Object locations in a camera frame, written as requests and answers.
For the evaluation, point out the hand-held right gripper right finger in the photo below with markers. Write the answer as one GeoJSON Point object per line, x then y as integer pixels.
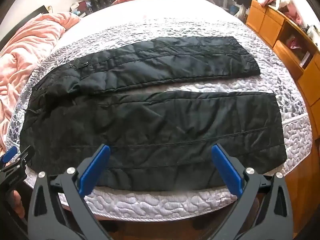
{"type": "Point", "coordinates": [227, 170]}

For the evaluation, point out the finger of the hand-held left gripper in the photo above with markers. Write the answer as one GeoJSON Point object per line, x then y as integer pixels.
{"type": "Point", "coordinates": [12, 180]}
{"type": "Point", "coordinates": [8, 153]}

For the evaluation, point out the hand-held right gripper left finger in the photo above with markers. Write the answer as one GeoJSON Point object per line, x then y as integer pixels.
{"type": "Point", "coordinates": [95, 170]}

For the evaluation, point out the black pants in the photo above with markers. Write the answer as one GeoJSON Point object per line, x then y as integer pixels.
{"type": "Point", "coordinates": [155, 120]}

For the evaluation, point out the pink blanket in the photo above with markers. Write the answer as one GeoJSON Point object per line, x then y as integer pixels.
{"type": "Point", "coordinates": [27, 45]}

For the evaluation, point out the dark headboard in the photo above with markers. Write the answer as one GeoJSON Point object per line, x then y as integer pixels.
{"type": "Point", "coordinates": [37, 11]}

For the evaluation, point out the wooden cabinet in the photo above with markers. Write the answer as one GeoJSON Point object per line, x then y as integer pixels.
{"type": "Point", "coordinates": [267, 27]}

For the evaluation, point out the bed with grey quilted cover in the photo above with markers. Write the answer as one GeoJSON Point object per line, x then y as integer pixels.
{"type": "Point", "coordinates": [200, 22]}

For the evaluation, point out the pile of mixed clutter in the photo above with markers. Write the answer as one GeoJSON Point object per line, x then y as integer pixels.
{"type": "Point", "coordinates": [81, 8]}

